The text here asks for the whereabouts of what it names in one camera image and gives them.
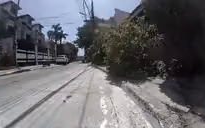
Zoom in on pale green bushes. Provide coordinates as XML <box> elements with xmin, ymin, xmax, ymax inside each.
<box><xmin>86</xmin><ymin>18</ymin><xmax>166</xmax><ymax>79</ymax></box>

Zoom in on dark hedge of trees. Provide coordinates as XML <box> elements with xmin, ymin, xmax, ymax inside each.
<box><xmin>56</xmin><ymin>41</ymin><xmax>79</xmax><ymax>62</ymax></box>

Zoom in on white car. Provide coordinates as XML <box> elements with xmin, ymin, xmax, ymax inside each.
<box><xmin>55</xmin><ymin>54</ymin><xmax>71</xmax><ymax>65</ymax></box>

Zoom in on pale building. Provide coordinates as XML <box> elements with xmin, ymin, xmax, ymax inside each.
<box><xmin>96</xmin><ymin>8</ymin><xmax>132</xmax><ymax>28</ymax></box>

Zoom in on utility pole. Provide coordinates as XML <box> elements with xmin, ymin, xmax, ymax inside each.
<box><xmin>89</xmin><ymin>0</ymin><xmax>96</xmax><ymax>25</ymax></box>

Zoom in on palm trees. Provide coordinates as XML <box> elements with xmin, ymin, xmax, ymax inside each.
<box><xmin>46</xmin><ymin>23</ymin><xmax>69</xmax><ymax>46</ymax></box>

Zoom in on cracked concrete verge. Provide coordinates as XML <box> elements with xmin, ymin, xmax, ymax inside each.
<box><xmin>94</xmin><ymin>64</ymin><xmax>205</xmax><ymax>128</ymax></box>

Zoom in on grey concrete road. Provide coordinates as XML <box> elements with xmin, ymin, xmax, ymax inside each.
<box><xmin>0</xmin><ymin>61</ymin><xmax>154</xmax><ymax>128</ymax></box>

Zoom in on white panelled fence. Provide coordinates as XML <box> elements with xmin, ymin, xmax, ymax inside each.
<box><xmin>15</xmin><ymin>49</ymin><xmax>58</xmax><ymax>66</ymax></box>

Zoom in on dark dense trees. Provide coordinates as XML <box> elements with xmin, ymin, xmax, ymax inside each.
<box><xmin>144</xmin><ymin>0</ymin><xmax>205</xmax><ymax>88</ymax></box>

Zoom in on row of grey houses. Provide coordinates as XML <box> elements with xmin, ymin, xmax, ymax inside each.
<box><xmin>0</xmin><ymin>0</ymin><xmax>56</xmax><ymax>69</ymax></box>

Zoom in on grey concrete sidewalk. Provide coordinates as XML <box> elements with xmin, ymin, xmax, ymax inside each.
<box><xmin>0</xmin><ymin>64</ymin><xmax>53</xmax><ymax>79</ymax></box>

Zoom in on overhead wires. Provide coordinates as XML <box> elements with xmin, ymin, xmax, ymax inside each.
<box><xmin>33</xmin><ymin>0</ymin><xmax>93</xmax><ymax>28</ymax></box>

